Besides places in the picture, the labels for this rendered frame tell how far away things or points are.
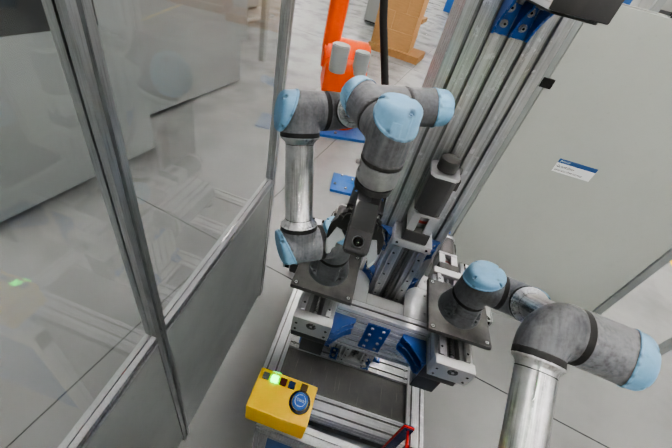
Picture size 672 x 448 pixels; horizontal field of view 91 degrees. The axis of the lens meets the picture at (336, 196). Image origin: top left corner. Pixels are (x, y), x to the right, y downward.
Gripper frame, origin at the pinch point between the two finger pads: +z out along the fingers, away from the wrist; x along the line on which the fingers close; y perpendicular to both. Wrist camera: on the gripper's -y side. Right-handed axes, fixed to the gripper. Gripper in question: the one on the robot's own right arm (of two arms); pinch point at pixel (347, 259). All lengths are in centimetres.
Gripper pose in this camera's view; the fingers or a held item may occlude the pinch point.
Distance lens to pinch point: 72.2
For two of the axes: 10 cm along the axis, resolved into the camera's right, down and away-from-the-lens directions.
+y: 2.5, -5.8, 7.8
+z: -2.0, 7.6, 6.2
